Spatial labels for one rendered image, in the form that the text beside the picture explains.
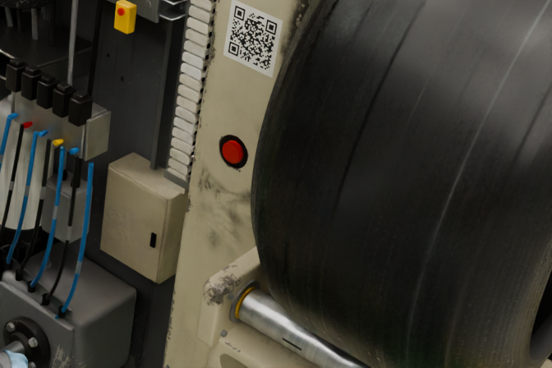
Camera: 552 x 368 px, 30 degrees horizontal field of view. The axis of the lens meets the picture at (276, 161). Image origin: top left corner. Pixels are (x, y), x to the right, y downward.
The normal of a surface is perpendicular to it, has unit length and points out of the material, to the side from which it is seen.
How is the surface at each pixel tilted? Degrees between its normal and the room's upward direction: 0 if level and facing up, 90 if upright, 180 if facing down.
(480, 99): 58
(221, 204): 90
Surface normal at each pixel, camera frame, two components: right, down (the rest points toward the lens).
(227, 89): -0.57, 0.33
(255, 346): 0.17, -0.85
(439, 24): -0.32, -0.30
